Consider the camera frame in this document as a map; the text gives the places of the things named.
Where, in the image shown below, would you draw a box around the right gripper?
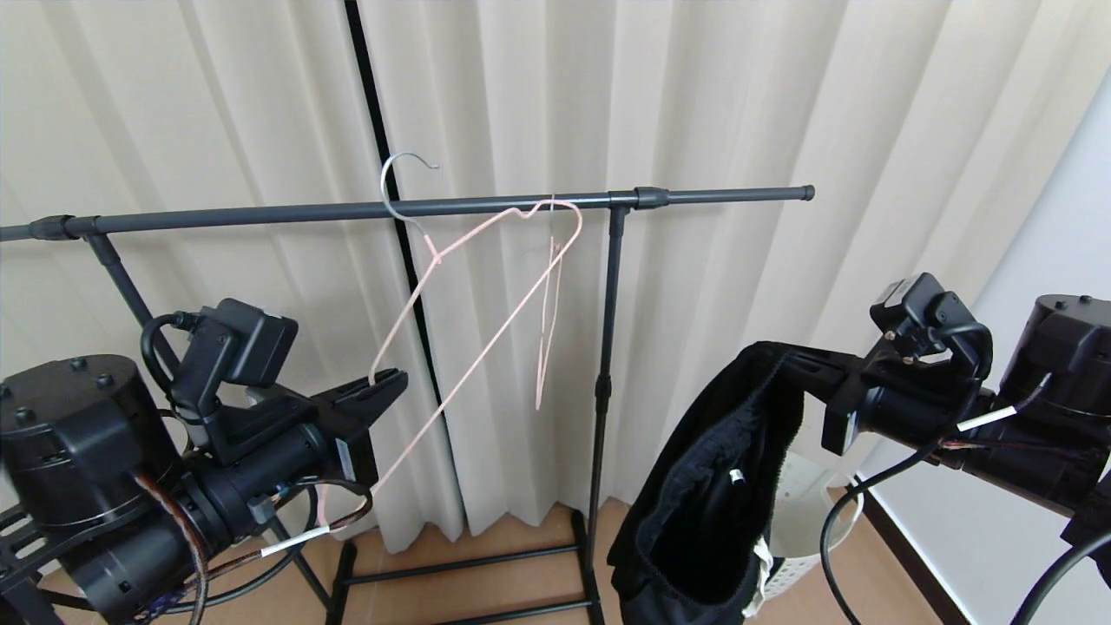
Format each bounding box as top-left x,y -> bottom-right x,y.
820,366 -> 1111,519

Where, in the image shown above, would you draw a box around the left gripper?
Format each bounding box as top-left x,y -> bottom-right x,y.
61,386 -> 381,624

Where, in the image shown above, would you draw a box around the black shorts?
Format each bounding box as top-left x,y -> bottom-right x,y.
606,341 -> 808,625

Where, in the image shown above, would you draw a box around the pink clothes hanger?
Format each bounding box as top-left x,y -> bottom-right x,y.
536,195 -> 566,411
315,152 -> 585,532

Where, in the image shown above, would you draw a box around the white laundry basket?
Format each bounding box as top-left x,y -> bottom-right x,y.
746,451 -> 865,614

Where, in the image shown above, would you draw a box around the black clothes rack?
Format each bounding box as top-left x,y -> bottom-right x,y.
0,184 -> 817,625

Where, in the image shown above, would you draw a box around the white curtain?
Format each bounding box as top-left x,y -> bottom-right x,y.
0,0 -> 466,556
360,0 -> 1111,543

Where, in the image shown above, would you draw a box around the black cable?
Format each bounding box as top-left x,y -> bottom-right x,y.
1010,528 -> 1111,625
187,479 -> 376,609
819,323 -> 996,625

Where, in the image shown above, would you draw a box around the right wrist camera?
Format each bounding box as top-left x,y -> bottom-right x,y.
871,273 -> 996,391

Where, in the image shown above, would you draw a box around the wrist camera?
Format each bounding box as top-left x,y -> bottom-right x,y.
169,299 -> 299,426
871,273 -> 996,391

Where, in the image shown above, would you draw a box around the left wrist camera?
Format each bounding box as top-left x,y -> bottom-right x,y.
169,299 -> 299,426

